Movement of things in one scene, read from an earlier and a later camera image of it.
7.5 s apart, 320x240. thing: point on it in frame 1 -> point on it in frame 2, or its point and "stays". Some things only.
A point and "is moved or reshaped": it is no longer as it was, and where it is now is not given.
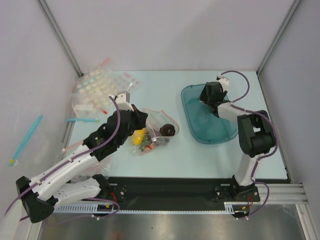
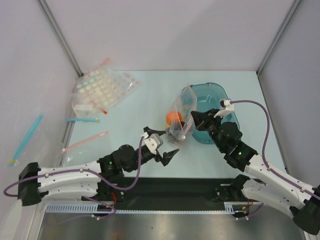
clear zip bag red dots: [160, 128] -> [181, 118]
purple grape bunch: [157, 134] is moved or reshaped
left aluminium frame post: [45, 10] stays
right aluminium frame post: [278, 35] stays
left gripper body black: [135, 123] -> [145, 158]
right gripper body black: [208, 97] -> [206, 120]
